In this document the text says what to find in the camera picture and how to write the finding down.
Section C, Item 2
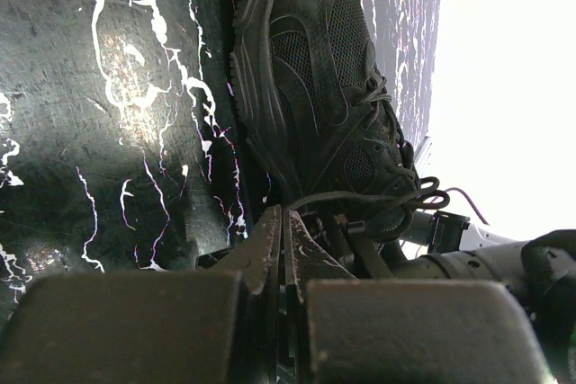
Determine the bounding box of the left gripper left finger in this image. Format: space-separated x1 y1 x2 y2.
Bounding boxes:
1 207 283 383

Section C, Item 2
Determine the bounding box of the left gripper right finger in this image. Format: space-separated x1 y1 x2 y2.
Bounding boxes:
283 211 554 383

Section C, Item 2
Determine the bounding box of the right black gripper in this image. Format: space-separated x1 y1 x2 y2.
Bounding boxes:
343 211 527 285

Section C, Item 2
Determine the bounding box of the black sneaker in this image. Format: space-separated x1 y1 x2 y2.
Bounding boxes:
230 0 450 243

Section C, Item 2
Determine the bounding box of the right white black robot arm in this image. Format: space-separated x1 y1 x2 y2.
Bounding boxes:
343 211 575 383

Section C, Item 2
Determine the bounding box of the black marble pattern mat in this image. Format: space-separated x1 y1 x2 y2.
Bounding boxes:
0 0 446 326

